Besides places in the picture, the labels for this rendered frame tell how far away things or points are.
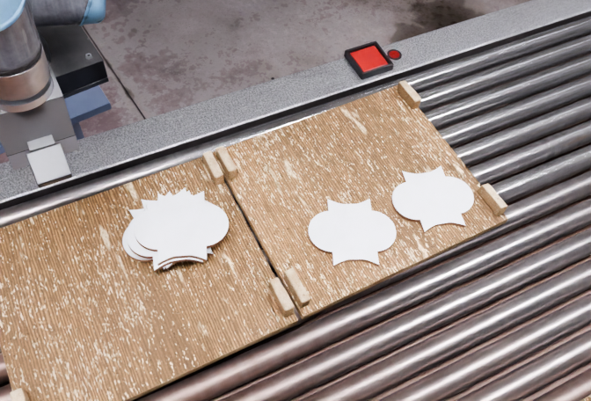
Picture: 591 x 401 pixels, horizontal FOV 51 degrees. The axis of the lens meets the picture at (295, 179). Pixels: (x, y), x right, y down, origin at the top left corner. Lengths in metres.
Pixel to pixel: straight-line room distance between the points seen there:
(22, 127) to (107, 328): 0.35
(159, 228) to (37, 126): 0.29
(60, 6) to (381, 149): 0.62
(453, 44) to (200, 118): 0.58
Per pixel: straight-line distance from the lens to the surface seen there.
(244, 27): 2.76
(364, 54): 1.34
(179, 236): 1.00
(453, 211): 1.12
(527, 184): 1.24
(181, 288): 1.01
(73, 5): 1.17
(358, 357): 1.00
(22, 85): 0.75
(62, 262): 1.06
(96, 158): 1.18
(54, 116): 0.81
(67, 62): 1.33
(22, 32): 0.71
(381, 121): 1.21
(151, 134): 1.20
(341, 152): 1.15
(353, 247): 1.04
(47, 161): 0.82
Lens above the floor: 1.85
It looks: 55 degrees down
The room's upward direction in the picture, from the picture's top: 7 degrees clockwise
